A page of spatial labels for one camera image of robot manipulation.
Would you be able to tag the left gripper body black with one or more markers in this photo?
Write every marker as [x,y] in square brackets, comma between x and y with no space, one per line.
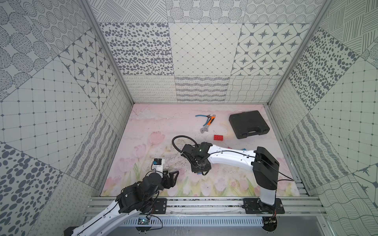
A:
[168,178]

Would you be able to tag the aluminium rail frame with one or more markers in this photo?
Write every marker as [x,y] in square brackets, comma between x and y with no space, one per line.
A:
[218,206]

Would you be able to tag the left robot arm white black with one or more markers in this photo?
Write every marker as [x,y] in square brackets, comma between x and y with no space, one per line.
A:
[138,198]

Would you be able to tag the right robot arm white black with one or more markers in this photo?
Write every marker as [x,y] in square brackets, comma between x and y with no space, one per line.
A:
[260,162]

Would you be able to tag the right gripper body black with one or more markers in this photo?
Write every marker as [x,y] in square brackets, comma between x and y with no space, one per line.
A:
[196,168]

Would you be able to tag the orange adjustable wrench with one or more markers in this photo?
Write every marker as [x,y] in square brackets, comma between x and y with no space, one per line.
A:
[210,119]

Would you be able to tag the pink floral table mat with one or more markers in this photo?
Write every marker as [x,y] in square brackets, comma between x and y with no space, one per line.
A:
[156,131]

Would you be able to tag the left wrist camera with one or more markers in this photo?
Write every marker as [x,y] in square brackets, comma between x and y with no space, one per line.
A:
[157,165]

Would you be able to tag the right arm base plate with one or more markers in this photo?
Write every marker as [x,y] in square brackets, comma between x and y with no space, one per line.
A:
[256,206]

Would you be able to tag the red lego brick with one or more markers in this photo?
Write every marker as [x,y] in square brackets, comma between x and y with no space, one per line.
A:
[218,137]

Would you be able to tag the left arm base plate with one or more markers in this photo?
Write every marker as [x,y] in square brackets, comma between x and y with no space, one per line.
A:
[158,207]

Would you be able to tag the black plastic tool case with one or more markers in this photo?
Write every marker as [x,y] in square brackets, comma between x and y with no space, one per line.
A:
[248,124]

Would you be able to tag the left controller board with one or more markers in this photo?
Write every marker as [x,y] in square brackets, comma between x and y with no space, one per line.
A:
[143,225]

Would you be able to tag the blue handled pliers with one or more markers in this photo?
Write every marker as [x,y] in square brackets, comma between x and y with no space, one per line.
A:
[202,116]

